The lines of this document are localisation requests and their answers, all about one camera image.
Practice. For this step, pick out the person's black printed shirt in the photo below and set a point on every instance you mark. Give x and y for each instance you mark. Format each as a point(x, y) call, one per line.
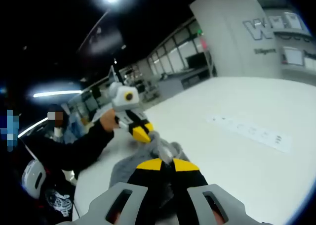
point(58, 200)

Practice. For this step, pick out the black monitor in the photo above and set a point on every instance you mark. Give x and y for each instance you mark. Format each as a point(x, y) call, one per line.
point(197, 59)

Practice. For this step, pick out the white paper sheet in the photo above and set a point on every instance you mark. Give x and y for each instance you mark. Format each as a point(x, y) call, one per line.
point(249, 132)

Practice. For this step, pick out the dark hanging screen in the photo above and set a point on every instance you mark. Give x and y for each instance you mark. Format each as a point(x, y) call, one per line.
point(103, 34)

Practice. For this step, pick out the grey metal storage shelf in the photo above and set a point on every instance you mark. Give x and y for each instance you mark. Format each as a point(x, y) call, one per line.
point(296, 39)

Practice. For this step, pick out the pink hanging tag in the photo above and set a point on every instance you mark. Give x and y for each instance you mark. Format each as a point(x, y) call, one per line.
point(204, 44)

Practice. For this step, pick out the grey towel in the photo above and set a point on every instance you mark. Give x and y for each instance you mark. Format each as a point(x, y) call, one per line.
point(123, 168)

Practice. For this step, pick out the grey cabinet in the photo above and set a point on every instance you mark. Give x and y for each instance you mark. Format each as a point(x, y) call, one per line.
point(182, 79)

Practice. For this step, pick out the white chest-worn device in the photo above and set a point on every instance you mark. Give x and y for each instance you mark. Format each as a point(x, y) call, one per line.
point(33, 178)

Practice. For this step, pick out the green exit sign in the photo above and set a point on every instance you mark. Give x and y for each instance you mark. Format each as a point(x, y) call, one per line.
point(199, 31)

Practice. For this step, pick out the person's left hand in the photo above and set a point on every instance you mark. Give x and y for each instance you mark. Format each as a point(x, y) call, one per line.
point(108, 121)

